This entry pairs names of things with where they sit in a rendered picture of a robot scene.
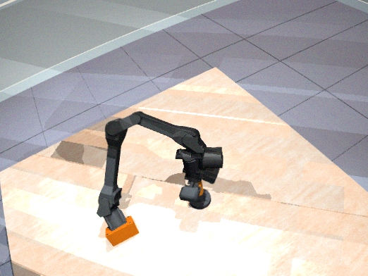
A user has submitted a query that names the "dark grey round pedestal with short shaft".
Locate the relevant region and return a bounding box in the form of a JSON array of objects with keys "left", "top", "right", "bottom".
[{"left": 190, "top": 189, "right": 211, "bottom": 210}]

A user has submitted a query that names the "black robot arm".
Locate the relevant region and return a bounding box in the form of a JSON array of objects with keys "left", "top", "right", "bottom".
[{"left": 97, "top": 111, "right": 223, "bottom": 231}]

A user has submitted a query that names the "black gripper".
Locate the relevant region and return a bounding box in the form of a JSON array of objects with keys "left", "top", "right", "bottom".
[{"left": 179, "top": 163, "right": 202, "bottom": 203}]

